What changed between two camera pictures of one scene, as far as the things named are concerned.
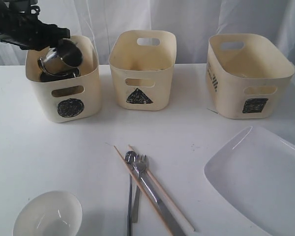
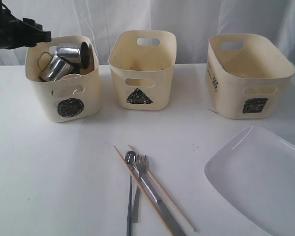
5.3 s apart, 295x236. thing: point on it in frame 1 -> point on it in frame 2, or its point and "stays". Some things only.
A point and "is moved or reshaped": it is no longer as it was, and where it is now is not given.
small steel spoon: [131, 157] stays
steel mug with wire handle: [63, 60] is moved or reshaped
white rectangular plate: [262, 177] stays
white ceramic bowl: [50, 214] -> [71, 75]
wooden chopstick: [189, 224] stays
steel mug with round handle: [46, 77] -> [79, 56]
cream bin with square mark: [248, 77] stays
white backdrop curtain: [193, 22] stays
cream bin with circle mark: [76, 99] stays
